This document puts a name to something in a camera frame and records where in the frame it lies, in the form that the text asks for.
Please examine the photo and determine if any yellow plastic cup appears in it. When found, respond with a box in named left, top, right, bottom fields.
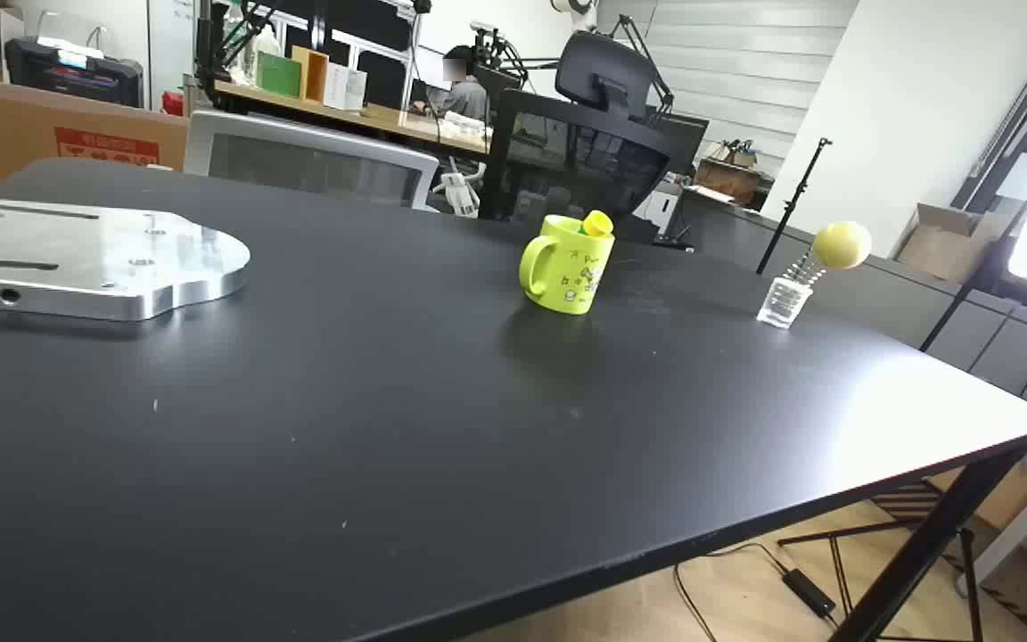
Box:
left=517, top=212, right=622, bottom=321

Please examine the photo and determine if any black office chair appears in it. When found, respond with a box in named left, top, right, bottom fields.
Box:
left=479, top=28, right=715, bottom=232

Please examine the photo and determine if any seated person dark hair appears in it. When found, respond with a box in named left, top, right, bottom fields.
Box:
left=423, top=44, right=497, bottom=126

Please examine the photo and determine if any wooden office desk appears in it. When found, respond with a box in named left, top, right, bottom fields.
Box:
left=211, top=77, right=497, bottom=161

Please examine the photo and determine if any grey mesh chair back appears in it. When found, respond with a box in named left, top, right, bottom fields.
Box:
left=181, top=106, right=441, bottom=219

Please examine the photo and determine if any thin black rod stand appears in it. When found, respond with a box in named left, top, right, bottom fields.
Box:
left=754, top=133, right=839, bottom=278

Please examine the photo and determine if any pale yellow ball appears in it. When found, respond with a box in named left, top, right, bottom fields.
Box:
left=811, top=219, right=874, bottom=275

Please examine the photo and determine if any green box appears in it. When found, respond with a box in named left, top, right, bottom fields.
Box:
left=253, top=45, right=307, bottom=104

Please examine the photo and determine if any grey low cabinet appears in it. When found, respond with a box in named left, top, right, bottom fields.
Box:
left=667, top=188, right=962, bottom=349

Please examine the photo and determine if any black power adapter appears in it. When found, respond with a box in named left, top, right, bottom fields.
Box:
left=776, top=566, right=842, bottom=624

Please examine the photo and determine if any open cardboard box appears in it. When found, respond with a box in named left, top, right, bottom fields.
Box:
left=892, top=199, right=987, bottom=288

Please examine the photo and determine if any black table leg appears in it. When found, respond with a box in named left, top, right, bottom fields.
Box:
left=826, top=442, right=1027, bottom=642

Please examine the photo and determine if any black equipment case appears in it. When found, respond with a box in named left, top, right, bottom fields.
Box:
left=4, top=36, right=146, bottom=110

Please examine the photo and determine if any large cardboard box red label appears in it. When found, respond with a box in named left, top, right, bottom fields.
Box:
left=0, top=73, right=194, bottom=196

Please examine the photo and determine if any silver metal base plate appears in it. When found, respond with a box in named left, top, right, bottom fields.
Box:
left=0, top=193, right=253, bottom=324

